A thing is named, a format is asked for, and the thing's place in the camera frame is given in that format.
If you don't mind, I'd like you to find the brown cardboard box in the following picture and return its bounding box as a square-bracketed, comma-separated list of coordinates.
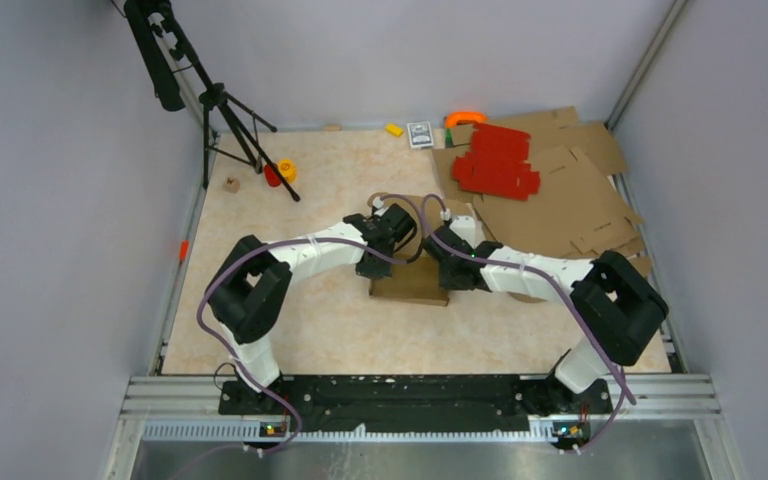
[368, 192, 477, 307]

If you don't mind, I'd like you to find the stack of brown cardboard blanks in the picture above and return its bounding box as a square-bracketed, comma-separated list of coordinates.
[432, 106, 652, 276]

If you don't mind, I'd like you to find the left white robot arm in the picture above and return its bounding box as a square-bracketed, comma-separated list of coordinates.
[205, 204, 418, 414]

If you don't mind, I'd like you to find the yellow and red toy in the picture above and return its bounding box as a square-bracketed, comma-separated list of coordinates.
[263, 158, 297, 187]

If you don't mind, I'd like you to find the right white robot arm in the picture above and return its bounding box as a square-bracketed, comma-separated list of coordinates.
[423, 226, 669, 412]

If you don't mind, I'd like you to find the orange tape ring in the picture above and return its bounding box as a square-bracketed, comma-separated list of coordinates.
[444, 110, 490, 130]

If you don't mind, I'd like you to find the red cardboard box blank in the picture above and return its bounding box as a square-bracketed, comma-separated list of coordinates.
[451, 123, 541, 201]

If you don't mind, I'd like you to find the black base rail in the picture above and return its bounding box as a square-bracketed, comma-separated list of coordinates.
[218, 374, 614, 449]

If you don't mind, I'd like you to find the small wooden block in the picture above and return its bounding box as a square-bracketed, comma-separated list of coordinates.
[222, 177, 241, 193]

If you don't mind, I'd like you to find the small orange clip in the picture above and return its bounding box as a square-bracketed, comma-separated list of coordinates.
[178, 240, 190, 263]

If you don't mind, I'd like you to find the playing card deck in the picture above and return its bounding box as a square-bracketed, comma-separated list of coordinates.
[406, 121, 434, 150]

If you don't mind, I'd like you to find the black tripod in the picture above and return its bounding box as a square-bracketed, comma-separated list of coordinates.
[119, 0, 301, 202]

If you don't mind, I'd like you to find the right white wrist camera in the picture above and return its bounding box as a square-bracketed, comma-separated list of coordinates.
[440, 209, 486, 247]

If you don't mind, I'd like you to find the yellow block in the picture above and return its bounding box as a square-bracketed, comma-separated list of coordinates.
[385, 123, 404, 137]

